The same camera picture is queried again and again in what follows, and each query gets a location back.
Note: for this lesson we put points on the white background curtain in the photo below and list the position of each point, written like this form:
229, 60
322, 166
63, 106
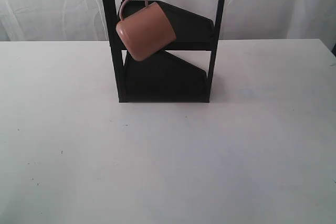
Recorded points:
242, 19

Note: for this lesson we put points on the pink ceramic mug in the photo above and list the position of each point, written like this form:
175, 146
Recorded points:
146, 31

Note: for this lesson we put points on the black metal shelf rack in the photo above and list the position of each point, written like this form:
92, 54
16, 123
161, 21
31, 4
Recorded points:
180, 72

